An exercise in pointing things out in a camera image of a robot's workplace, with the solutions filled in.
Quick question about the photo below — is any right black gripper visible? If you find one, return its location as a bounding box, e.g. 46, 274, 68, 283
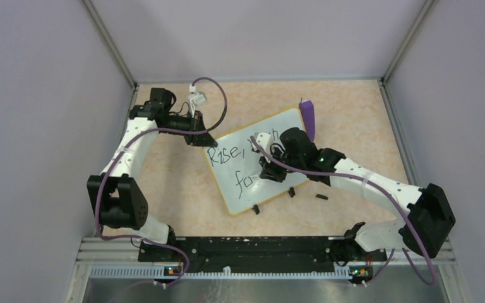
260, 145, 304, 182

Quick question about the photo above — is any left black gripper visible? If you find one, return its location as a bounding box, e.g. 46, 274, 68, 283
161, 109, 217, 147

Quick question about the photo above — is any yellow-framed whiteboard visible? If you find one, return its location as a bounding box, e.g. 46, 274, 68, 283
203, 107, 308, 215

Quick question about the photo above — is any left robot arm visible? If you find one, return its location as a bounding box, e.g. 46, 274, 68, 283
87, 86, 217, 261

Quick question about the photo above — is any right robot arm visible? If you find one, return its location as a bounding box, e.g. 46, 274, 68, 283
249, 127, 456, 260

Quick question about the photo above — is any purple eraser holder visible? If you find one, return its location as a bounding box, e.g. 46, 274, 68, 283
299, 100, 316, 142

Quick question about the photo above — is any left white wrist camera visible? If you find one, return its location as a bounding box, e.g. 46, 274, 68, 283
187, 84, 207, 117

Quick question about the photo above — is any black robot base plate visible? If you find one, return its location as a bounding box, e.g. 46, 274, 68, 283
138, 236, 387, 273

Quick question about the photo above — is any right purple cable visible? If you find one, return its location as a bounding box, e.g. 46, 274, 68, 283
249, 136, 440, 287

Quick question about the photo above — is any white cable duct rail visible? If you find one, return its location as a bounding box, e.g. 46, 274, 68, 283
90, 265, 352, 280

